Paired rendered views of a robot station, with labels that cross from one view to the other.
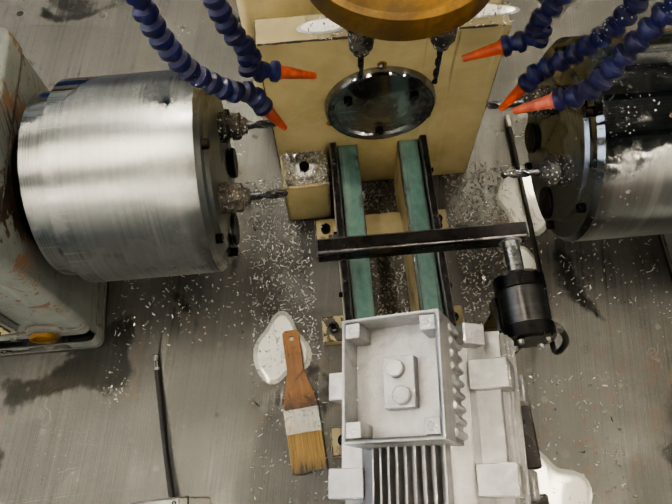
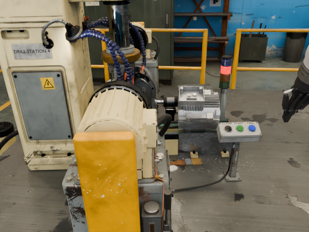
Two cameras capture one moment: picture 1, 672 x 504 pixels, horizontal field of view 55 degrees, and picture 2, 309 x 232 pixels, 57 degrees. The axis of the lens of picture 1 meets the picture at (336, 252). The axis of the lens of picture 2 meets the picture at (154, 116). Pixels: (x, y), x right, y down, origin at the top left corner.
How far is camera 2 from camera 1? 1.26 m
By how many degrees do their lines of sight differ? 66
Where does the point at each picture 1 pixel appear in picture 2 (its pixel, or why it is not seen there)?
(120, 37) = (20, 210)
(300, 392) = (180, 161)
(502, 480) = (207, 91)
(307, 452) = (197, 160)
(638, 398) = not seen: hidden behind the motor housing
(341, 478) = (208, 115)
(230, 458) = (200, 175)
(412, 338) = (182, 95)
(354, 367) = (187, 103)
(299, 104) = not seen: hidden behind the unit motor
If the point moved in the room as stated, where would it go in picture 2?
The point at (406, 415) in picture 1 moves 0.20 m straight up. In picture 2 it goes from (197, 97) to (199, 56)
